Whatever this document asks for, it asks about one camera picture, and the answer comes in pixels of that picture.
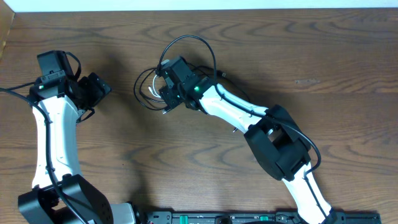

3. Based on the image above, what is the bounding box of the white usb cable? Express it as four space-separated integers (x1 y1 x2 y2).
148 74 162 99

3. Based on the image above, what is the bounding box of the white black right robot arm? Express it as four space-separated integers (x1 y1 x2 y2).
156 57 336 223

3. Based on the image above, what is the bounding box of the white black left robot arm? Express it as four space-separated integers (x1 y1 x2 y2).
18 50 136 223

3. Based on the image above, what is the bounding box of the cardboard panel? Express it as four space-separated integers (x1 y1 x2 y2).
0 0 15 57

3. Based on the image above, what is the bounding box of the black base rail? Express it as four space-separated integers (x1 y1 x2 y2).
142 211 382 224

